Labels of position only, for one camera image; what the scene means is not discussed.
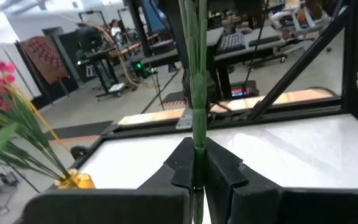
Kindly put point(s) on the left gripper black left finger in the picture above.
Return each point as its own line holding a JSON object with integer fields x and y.
{"x": 120, "y": 205}

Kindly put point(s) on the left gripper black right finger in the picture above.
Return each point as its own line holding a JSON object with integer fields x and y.
{"x": 259, "y": 205}

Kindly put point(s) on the pink artificial flower bunch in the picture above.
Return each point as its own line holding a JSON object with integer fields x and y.
{"x": 26, "y": 124}
{"x": 199, "y": 102}

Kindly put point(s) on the yellow glass vase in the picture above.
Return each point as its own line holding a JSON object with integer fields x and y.
{"x": 79, "y": 182}

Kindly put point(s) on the black mat with hazard stripes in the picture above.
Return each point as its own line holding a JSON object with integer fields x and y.
{"x": 79, "y": 130}

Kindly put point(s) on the light wooden table board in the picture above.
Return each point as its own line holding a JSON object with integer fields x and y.
{"x": 154, "y": 116}

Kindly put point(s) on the device with lit screen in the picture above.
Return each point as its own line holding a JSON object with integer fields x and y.
{"x": 244, "y": 92}

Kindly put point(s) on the black computer with green light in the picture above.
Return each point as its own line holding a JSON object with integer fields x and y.
{"x": 145, "y": 71}

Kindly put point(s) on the grey desk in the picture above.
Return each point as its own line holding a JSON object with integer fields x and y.
{"x": 259, "y": 51}

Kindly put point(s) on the dark computer keyboard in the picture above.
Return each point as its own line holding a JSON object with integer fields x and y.
{"x": 232, "y": 43}

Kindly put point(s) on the red patterned cloth panel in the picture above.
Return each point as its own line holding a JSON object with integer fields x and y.
{"x": 43, "y": 59}

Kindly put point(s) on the black monitor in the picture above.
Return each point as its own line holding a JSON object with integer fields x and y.
{"x": 89, "y": 39}

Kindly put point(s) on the person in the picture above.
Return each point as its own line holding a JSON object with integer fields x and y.
{"x": 116, "y": 29}

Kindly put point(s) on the white chair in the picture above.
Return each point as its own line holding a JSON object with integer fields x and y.
{"x": 300, "y": 18}

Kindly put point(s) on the blue panel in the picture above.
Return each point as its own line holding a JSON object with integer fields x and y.
{"x": 154, "y": 15}

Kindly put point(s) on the silver metal bracket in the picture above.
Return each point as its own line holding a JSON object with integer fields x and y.
{"x": 183, "y": 121}

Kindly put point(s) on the black metal table frame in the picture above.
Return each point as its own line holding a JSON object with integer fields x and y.
{"x": 357, "y": 46}

